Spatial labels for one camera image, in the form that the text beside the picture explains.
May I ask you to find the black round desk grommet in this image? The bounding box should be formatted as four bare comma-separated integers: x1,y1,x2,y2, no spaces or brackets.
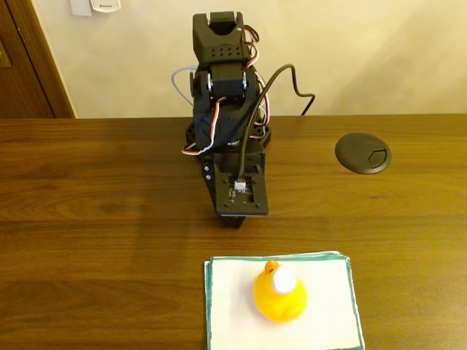
334,131,393,175

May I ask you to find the black camera mount with board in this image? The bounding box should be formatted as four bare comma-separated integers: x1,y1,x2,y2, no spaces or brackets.
212,152,270,219

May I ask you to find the white paper with green border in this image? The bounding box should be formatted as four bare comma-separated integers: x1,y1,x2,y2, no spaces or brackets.
203,249,366,350

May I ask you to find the brown wooden door frame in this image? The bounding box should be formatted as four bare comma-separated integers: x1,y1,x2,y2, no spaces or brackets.
4,0,77,119

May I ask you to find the black camera cable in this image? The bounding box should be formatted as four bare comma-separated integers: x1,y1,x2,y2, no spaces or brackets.
236,63,317,185

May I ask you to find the brass door plate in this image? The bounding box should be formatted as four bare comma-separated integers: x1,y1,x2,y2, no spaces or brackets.
0,39,12,69

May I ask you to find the white wall switch plate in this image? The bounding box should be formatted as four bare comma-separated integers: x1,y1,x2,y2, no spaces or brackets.
69,0,93,17

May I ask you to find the white wall controller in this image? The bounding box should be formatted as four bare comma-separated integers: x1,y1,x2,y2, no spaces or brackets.
88,0,123,13

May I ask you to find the brown wooden door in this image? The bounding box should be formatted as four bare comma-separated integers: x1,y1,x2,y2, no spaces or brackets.
0,0,56,120

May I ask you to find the yellow rubber duck toy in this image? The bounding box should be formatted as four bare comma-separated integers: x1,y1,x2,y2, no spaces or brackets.
252,259,309,324

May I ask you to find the grey white cable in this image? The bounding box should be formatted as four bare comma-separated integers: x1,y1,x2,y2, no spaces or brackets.
170,64,198,107

